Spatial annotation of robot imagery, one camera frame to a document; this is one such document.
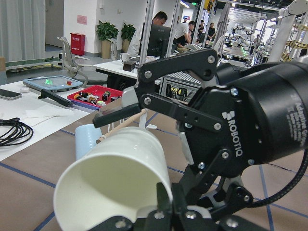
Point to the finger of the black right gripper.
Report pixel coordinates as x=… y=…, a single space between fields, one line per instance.
x=129 y=106
x=221 y=202

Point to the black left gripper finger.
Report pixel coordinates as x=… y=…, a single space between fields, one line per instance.
x=155 y=217

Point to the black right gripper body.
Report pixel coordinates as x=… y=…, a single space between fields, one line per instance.
x=235 y=120

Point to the light blue plastic cup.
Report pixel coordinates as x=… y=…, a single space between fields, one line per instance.
x=85 y=139

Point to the cream plastic cup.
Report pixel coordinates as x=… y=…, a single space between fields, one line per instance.
x=117 y=177

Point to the red parts tray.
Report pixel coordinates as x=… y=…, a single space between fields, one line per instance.
x=94 y=97

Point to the white mug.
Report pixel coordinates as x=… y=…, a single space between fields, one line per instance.
x=124 y=57

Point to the black computer monitor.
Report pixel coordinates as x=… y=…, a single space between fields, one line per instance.
x=158 y=41

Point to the potted green plant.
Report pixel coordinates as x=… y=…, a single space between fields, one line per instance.
x=106 y=31
x=127 y=33

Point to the blue teach pendant tablet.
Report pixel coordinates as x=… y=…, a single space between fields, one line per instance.
x=54 y=83

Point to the grey office chair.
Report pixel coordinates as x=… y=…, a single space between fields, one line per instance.
x=73 y=68

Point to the black smartphone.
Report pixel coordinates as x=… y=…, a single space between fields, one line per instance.
x=9 y=95

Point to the white wire cup rack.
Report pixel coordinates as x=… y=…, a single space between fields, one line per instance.
x=139 y=118

